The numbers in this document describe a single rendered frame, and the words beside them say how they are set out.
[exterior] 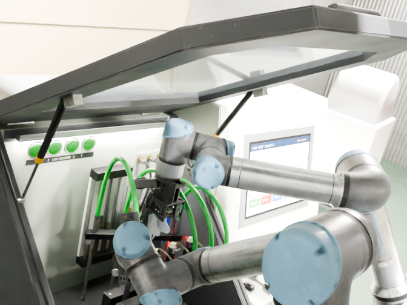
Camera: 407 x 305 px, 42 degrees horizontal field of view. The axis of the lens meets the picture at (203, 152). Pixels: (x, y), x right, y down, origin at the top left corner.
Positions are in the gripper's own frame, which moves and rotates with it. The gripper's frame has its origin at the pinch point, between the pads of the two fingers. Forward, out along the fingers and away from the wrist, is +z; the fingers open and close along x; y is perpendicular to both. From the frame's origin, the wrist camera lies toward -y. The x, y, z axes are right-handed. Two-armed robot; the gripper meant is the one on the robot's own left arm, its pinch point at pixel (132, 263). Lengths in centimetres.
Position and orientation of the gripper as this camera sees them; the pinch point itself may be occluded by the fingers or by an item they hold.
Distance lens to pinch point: 141.8
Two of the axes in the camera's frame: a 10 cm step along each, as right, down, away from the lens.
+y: 1.2, 9.1, -3.9
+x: 9.9, -0.7, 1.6
